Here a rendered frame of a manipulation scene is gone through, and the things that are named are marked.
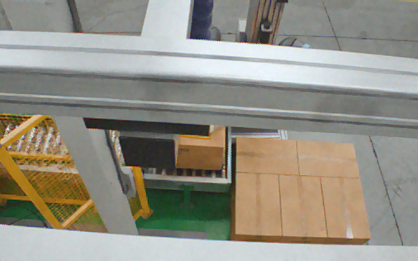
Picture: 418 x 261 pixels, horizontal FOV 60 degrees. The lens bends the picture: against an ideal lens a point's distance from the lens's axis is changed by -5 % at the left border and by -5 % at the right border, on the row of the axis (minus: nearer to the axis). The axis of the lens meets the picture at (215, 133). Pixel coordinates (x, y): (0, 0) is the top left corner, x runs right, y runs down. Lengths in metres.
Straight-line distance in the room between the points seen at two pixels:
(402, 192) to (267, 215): 1.85
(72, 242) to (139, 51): 0.30
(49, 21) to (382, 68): 0.86
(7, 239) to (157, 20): 0.60
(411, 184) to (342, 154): 1.17
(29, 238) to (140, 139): 0.31
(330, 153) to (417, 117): 3.19
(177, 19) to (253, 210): 2.65
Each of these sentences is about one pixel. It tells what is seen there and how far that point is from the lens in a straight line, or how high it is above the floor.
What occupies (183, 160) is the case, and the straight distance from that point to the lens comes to 3.39.
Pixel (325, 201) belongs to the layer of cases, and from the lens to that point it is 3.58.
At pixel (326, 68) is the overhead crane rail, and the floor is 3.20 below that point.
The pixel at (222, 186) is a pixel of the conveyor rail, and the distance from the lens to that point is 3.46.
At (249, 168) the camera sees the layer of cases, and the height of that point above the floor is 0.54.
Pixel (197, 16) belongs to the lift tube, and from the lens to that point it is 2.31.
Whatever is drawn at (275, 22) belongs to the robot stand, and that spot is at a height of 1.55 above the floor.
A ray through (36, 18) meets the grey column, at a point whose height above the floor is 2.94.
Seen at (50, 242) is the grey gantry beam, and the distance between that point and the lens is 0.43.
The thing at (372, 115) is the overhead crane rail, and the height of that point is 3.15.
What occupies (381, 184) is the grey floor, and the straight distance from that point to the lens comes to 4.58.
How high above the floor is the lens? 3.61
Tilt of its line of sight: 55 degrees down
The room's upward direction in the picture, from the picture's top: 6 degrees clockwise
